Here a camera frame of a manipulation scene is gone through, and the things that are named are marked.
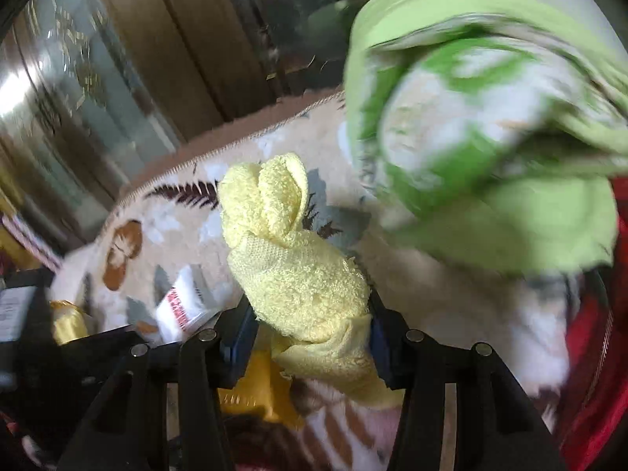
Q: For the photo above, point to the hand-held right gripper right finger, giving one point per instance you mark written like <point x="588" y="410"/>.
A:
<point x="380" y="358"/>

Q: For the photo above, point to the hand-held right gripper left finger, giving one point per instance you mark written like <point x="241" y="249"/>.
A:
<point x="240" y="348"/>

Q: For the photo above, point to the yellow towel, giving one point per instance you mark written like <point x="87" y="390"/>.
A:
<point x="294" y="274"/>

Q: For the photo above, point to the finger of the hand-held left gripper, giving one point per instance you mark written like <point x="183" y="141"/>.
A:
<point x="113" y="341"/>

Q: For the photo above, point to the green rolled blanket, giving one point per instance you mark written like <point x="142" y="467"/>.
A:
<point x="539" y="216"/>

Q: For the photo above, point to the white packet red label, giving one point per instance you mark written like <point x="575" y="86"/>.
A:
<point x="184" y="304"/>

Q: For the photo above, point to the clear storage bag yellow trim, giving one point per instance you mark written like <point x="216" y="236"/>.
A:
<point x="260" y="397"/>

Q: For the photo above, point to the wooden cabinet glass doors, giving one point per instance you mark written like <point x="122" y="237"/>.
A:
<point x="196" y="59"/>

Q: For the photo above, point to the red cloth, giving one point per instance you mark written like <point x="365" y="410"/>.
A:
<point x="603" y="378"/>

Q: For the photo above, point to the leaf printed blanket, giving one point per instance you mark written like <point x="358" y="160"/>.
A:
<point x="167" y="216"/>

